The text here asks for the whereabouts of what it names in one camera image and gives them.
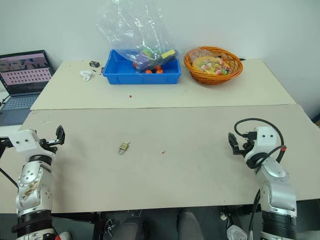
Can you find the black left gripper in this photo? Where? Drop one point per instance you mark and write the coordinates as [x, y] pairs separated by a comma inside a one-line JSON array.
[[46, 144]]

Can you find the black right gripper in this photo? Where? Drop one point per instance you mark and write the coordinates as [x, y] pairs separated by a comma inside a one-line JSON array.
[[245, 147]]

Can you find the small brass padlock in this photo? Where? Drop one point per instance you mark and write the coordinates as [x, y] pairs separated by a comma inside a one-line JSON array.
[[123, 148]]

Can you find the orange wicker basket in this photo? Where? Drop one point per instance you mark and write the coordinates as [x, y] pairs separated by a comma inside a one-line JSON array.
[[215, 78]]

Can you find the crumpled white tissue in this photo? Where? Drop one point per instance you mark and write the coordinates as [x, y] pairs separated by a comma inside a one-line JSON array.
[[86, 75]]

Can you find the open grey laptop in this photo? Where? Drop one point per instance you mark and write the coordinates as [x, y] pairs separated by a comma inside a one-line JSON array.
[[22, 75]]

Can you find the bag of toy food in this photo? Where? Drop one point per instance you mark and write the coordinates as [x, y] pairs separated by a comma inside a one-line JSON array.
[[211, 65]]

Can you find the small black box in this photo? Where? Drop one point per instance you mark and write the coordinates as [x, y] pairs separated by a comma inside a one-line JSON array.
[[95, 64]]

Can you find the white and red shoe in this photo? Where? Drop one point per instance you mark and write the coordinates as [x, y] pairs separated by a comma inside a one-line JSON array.
[[65, 235]]

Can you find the orange toy ball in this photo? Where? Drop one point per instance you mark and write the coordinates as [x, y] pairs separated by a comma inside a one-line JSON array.
[[148, 71], [160, 70]]

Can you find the blue plastic bin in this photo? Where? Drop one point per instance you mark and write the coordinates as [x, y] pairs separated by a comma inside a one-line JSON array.
[[142, 78]]

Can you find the yellow sponge block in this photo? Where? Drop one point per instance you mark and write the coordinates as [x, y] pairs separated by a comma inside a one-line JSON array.
[[168, 54]]

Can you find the purple toy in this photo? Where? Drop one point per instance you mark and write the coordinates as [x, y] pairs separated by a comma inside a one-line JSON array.
[[141, 61]]

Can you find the dark grey rounded shape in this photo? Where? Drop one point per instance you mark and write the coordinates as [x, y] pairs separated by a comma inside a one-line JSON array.
[[136, 228]]

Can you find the clear plastic bag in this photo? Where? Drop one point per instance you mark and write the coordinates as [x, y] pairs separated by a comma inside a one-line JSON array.
[[132, 27]]

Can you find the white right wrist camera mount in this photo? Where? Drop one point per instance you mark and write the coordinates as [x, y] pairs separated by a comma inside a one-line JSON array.
[[265, 137]]

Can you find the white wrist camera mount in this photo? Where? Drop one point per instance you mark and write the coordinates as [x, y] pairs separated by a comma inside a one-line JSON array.
[[265, 137], [23, 140]]

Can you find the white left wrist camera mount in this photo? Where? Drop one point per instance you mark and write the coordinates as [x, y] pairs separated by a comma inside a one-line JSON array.
[[23, 140]]

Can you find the black table frame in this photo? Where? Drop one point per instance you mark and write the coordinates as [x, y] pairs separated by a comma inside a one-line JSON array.
[[102, 226]]

